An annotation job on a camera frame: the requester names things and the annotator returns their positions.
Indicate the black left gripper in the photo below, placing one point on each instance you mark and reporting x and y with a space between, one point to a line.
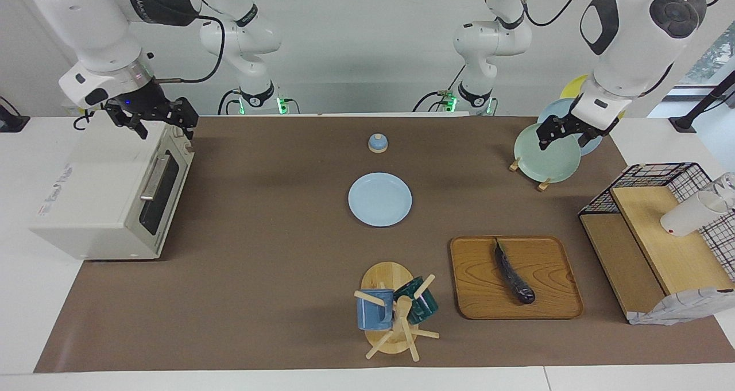
580 121

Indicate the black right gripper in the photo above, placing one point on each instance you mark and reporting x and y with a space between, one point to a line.
143 104

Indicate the glass oven door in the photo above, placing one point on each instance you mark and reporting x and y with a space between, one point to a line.
161 196

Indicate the dark purple eggplant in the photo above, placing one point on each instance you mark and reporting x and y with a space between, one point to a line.
514 276

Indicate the small light blue plate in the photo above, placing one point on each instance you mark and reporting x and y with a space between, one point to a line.
379 200

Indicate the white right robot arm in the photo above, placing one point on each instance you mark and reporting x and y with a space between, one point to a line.
97 23

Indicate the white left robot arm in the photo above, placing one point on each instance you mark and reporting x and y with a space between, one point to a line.
631 52

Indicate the cream toaster oven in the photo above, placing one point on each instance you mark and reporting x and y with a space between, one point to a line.
86 196

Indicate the pale green plate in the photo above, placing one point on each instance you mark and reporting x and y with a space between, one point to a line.
545 161

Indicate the large light blue plate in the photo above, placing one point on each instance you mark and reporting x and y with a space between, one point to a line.
554 108

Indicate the wooden plate rack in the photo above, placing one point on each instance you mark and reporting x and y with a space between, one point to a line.
544 184

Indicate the yellow plate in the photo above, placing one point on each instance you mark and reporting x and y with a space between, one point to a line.
574 86

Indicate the wooden serving tray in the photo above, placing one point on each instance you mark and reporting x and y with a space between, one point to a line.
551 276

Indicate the white cup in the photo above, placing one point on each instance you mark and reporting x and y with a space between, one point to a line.
686 219

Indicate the black clamp base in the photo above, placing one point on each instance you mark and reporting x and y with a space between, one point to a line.
11 121

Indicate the clear glass cup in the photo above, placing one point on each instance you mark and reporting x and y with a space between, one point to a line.
728 181

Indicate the blue jar with wooden knob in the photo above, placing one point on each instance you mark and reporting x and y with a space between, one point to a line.
378 144

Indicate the brown table mat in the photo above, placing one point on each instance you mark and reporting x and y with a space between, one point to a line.
275 264

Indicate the marble patterned cloth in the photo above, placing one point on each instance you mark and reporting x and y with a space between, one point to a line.
677 310

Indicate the dark green mug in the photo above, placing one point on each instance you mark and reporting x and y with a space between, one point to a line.
422 305

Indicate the wooden mug tree stand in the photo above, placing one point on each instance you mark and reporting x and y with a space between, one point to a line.
387 276

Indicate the blue mug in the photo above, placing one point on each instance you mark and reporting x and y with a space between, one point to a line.
373 313

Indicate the black camera stand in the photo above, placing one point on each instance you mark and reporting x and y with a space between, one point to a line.
703 101

